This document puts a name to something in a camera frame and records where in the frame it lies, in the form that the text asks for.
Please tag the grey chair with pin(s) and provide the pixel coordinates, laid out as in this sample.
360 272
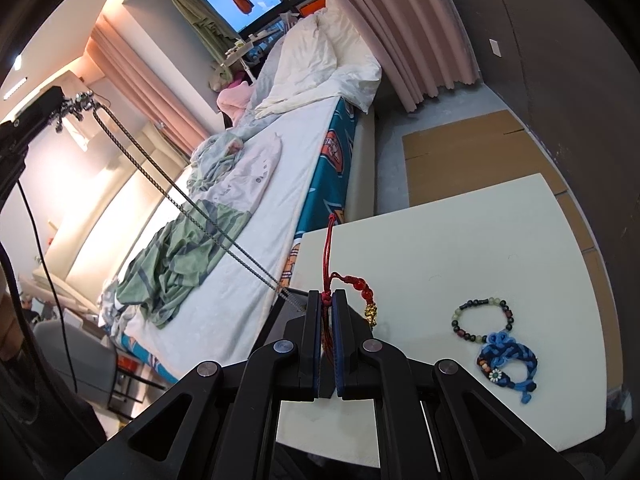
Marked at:
75 360

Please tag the white side table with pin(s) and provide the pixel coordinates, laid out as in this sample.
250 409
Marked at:
450 240

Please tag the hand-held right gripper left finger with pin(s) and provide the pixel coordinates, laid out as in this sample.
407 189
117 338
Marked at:
314 350

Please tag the bed with white cover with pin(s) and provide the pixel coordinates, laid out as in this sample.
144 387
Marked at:
327 175

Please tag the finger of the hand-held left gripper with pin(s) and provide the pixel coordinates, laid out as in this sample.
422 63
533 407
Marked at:
35 110

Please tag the green striped cloth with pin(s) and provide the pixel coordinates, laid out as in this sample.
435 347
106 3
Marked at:
185 265

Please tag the white printed baby garment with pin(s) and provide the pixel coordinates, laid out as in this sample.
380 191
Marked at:
250 170

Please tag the pink curtain by headboard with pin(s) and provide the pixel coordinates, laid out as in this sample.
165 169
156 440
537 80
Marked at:
150 90

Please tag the beige padded headboard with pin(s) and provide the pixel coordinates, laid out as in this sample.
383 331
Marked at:
105 210

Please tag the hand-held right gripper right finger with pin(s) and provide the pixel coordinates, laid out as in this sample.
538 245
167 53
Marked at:
341 350

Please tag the pink curtain by grey wall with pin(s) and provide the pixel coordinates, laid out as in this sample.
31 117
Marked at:
400 25

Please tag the white duvet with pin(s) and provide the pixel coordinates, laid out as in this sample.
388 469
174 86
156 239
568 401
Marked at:
320 60

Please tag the white wall socket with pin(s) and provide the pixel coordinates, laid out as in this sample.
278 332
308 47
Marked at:
495 47

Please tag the white stand table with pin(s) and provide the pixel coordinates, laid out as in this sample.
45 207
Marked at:
245 52

